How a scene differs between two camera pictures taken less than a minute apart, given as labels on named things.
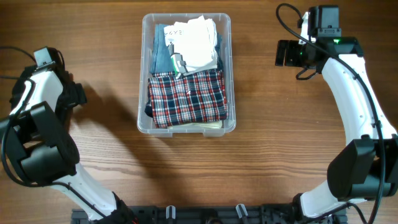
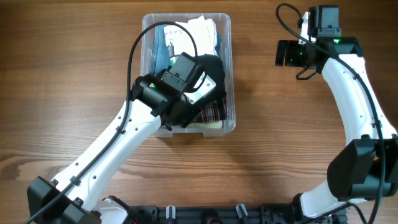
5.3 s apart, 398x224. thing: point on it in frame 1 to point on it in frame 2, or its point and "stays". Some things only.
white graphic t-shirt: [196, 41] stays
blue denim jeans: [161, 58] stays
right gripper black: [291, 60] stays
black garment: [72, 93] to [214, 68]
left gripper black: [79, 97] to [184, 120]
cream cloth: [216, 124] stays
